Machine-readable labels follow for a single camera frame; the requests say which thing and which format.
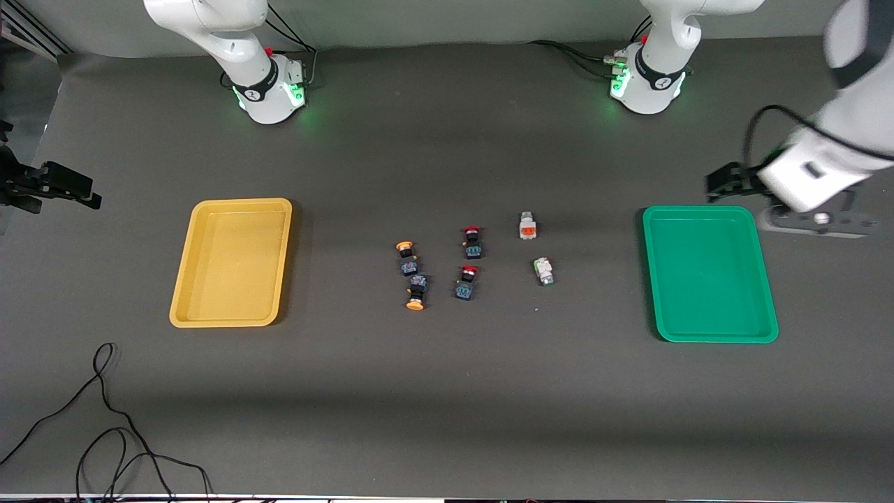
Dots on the white button with green block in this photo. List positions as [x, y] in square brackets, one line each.
[544, 271]

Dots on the yellow capped black push button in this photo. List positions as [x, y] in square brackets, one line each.
[408, 260]
[417, 290]

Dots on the red capped black push button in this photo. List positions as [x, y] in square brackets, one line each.
[466, 283]
[473, 243]

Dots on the green plastic tray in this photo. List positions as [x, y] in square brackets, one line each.
[709, 276]

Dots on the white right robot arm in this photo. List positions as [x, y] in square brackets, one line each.
[262, 91]

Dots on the white button with orange block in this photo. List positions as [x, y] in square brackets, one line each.
[528, 226]

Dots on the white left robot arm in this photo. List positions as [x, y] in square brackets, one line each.
[653, 77]

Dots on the aluminium frame profile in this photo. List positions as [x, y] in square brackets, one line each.
[28, 24]

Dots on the yellow plastic tray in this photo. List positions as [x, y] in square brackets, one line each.
[230, 262]

